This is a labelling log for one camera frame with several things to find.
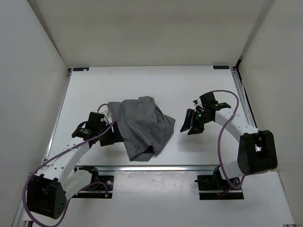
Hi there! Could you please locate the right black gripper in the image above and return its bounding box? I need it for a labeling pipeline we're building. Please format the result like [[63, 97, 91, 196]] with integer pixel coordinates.
[[179, 108, 212, 135]]

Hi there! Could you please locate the grey pleated skirt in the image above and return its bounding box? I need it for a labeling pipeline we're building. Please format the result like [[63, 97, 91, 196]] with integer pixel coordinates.
[[108, 96, 176, 162]]

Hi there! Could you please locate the blue corner label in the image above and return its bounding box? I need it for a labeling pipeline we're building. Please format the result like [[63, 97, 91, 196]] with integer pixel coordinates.
[[213, 65, 230, 70], [73, 67, 89, 71]]

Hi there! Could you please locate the left blue corner label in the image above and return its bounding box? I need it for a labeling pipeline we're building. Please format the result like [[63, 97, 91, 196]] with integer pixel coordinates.
[[73, 67, 89, 71]]

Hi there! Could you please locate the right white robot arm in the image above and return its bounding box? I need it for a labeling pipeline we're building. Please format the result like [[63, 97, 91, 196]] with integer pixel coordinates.
[[180, 103, 277, 189]]

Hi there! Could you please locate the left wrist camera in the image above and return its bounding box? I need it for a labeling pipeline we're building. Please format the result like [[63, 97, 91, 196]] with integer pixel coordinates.
[[85, 112, 110, 130]]

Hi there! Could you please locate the right blue corner label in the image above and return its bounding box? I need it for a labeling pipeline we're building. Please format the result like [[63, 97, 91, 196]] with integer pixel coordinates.
[[213, 65, 230, 70]]

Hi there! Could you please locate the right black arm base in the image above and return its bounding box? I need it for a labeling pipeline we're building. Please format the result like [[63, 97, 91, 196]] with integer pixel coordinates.
[[195, 167, 244, 201]]

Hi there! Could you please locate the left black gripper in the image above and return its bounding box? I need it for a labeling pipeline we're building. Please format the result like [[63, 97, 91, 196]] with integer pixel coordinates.
[[97, 121, 125, 146]]

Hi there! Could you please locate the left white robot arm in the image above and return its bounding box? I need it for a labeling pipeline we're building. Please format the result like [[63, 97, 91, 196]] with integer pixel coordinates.
[[24, 110, 123, 219]]

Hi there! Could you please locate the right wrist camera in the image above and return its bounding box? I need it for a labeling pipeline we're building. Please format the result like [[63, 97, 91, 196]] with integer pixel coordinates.
[[193, 92, 218, 110]]

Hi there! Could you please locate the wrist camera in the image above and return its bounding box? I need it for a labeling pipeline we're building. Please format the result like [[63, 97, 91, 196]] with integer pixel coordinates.
[[85, 112, 110, 130], [193, 92, 218, 110]]

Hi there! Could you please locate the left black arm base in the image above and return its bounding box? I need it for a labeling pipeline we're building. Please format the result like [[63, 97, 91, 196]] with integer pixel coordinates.
[[72, 166, 114, 199]]

